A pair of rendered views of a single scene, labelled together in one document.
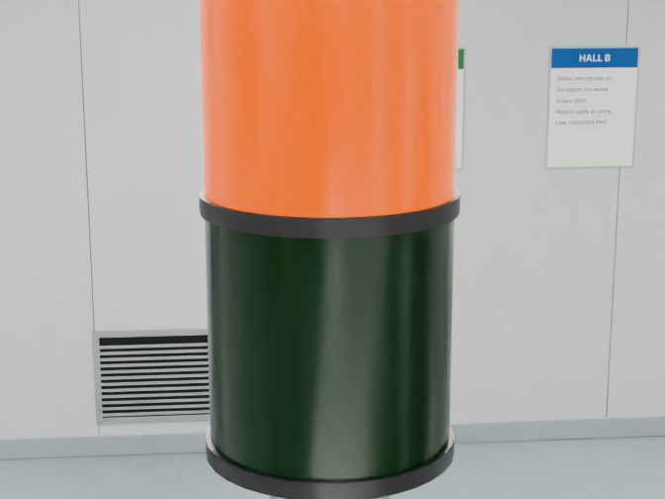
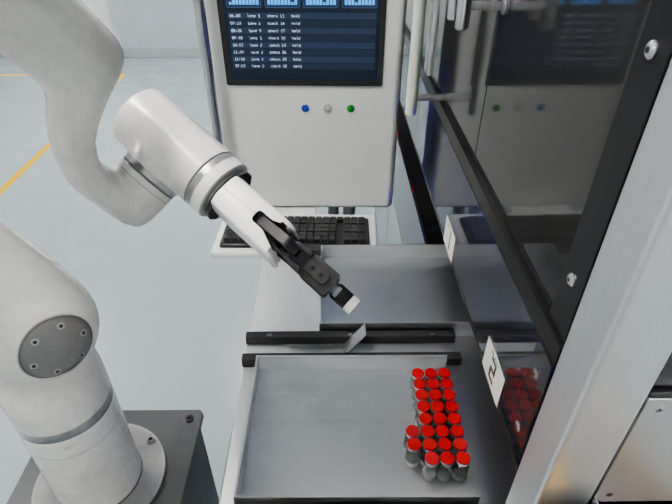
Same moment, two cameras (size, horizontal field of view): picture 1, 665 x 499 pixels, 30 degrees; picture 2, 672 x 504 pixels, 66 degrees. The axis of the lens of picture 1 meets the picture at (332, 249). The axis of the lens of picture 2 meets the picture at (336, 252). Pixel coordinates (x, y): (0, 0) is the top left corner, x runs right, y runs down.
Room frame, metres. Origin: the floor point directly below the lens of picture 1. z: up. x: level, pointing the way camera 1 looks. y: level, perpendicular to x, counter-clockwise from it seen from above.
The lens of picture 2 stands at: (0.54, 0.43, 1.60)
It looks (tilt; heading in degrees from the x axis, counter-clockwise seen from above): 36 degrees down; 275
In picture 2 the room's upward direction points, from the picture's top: straight up
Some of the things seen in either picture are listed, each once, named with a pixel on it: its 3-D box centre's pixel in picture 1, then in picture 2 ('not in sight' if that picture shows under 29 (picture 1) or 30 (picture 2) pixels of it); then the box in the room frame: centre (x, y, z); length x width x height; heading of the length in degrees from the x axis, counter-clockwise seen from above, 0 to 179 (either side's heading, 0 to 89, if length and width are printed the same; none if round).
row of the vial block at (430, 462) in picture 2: not in sight; (423, 420); (0.44, -0.08, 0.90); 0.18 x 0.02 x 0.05; 95
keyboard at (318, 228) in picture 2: not in sight; (296, 230); (0.74, -0.73, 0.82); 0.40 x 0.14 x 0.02; 3
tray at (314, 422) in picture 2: not in sight; (353, 423); (0.55, -0.07, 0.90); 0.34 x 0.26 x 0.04; 5
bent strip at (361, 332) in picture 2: not in sight; (327, 340); (0.61, -0.24, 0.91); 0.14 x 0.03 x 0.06; 6
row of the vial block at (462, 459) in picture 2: not in sight; (451, 420); (0.39, -0.08, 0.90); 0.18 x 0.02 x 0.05; 95
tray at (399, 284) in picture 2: not in sight; (399, 286); (0.47, -0.42, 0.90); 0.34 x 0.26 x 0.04; 5
